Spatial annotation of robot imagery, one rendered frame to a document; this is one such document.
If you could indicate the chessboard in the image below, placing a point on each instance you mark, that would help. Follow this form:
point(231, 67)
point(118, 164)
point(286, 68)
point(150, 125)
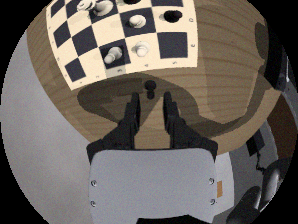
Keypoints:
point(80, 40)

